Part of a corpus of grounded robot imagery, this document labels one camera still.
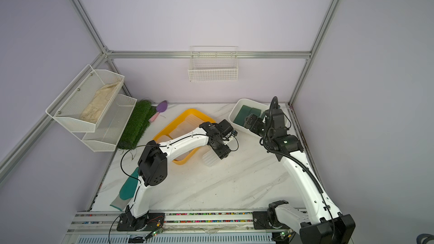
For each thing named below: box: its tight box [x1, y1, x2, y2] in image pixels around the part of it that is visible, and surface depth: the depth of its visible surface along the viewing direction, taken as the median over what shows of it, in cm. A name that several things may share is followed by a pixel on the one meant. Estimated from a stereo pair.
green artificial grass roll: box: [117, 99, 158, 150], surface depth 103 cm
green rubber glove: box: [109, 166, 140, 212], surface depth 82 cm
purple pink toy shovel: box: [148, 99, 168, 123], surface depth 120 cm
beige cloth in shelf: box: [79, 80, 121, 124], surface depth 81 cm
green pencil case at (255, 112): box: [249, 107, 262, 117], surface depth 116 cm
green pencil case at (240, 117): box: [232, 105, 253, 126], surface depth 115 cm
